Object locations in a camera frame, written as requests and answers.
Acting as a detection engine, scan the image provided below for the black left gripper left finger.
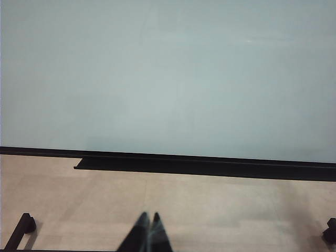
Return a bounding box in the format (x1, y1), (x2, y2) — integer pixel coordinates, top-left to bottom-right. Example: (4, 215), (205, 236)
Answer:
(117, 211), (152, 252)

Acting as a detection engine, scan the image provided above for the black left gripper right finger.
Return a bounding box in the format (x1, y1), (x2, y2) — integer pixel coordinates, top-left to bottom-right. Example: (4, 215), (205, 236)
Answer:
(150, 212), (174, 252)

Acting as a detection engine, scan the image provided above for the black whiteboard pen tray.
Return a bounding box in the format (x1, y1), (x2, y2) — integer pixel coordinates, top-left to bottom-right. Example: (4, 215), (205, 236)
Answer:
(73, 156), (336, 182)

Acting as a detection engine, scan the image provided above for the large white whiteboard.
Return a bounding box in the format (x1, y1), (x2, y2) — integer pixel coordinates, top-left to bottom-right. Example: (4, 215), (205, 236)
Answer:
(0, 0), (336, 169)

